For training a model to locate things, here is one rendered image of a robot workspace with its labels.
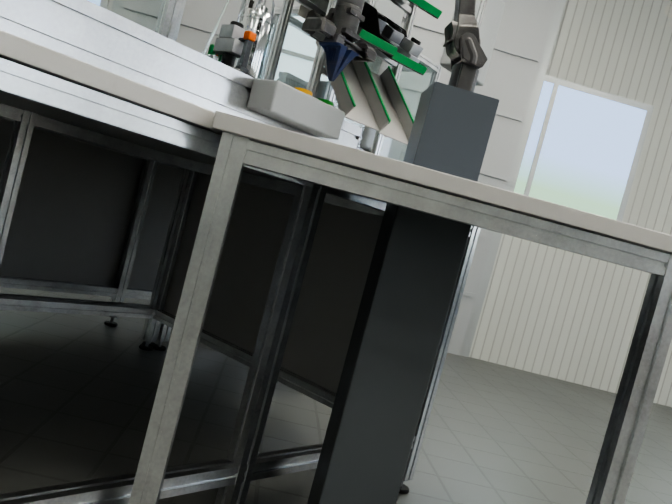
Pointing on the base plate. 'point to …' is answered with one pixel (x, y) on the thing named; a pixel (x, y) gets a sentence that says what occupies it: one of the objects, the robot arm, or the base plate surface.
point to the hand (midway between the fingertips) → (334, 64)
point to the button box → (295, 108)
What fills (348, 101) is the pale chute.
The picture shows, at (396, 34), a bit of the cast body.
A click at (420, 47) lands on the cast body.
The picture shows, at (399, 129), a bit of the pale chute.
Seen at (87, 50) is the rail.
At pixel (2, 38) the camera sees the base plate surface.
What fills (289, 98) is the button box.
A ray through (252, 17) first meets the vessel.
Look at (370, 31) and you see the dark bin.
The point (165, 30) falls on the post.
